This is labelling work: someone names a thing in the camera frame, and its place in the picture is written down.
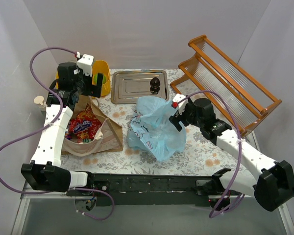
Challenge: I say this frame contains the light blue plastic bag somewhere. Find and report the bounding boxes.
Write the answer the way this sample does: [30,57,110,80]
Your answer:
[127,96,187,161]

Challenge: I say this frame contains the silver metal tray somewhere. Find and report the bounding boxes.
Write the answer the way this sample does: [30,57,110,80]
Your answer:
[111,70,169,104]

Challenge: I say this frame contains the orange wooden rack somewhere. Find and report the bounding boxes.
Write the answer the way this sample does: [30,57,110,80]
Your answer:
[171,35,282,137]

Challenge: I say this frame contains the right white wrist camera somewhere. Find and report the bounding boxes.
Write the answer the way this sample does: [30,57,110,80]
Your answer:
[171,94,188,115]

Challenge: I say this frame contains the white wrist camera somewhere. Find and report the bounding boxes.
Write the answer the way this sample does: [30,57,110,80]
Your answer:
[76,52,95,77]
[171,94,188,115]

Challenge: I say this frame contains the brown burlap tote bag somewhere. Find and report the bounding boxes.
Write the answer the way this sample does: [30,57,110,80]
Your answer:
[61,95,123,157]

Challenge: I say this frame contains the aluminium frame rail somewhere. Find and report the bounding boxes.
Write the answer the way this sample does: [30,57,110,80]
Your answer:
[21,178,285,216]

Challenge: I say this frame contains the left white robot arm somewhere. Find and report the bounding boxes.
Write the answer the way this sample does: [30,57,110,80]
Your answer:
[21,60,103,196]

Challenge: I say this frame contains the floral table mat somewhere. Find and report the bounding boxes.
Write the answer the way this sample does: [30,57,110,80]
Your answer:
[34,68,260,177]

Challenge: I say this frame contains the red snack packet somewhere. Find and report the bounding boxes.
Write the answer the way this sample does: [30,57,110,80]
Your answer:
[65,104,102,143]

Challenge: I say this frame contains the green pump bottle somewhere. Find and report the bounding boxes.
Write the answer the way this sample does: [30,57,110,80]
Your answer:
[33,95,47,112]

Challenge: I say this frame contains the yellow plastic basket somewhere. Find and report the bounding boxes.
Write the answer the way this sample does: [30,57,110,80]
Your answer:
[55,54,111,98]

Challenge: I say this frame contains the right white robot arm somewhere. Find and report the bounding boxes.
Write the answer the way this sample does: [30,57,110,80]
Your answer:
[169,94,294,212]

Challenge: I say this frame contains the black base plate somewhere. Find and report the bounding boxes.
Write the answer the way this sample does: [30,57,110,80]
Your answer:
[66,174,222,207]

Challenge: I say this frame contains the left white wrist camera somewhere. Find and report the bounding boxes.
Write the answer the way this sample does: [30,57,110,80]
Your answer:
[76,52,95,77]

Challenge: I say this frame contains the green lime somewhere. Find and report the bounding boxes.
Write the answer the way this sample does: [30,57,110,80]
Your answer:
[93,73,106,85]

